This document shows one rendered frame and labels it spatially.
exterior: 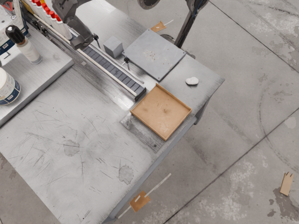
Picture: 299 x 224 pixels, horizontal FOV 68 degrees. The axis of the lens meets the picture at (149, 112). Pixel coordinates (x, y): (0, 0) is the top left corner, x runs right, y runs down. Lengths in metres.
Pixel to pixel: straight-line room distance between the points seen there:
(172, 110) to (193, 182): 0.94
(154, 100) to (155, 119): 0.13
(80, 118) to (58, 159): 0.28
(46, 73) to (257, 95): 2.03
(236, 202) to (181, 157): 0.60
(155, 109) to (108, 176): 0.50
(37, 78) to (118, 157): 0.79
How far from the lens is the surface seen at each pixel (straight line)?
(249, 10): 3.34
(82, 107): 1.52
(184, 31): 2.08
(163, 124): 1.38
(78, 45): 1.46
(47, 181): 1.47
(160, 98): 1.46
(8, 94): 1.64
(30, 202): 2.45
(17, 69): 1.82
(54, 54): 1.76
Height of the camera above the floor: 2.14
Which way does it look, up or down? 67 degrees down
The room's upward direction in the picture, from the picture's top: 7 degrees counter-clockwise
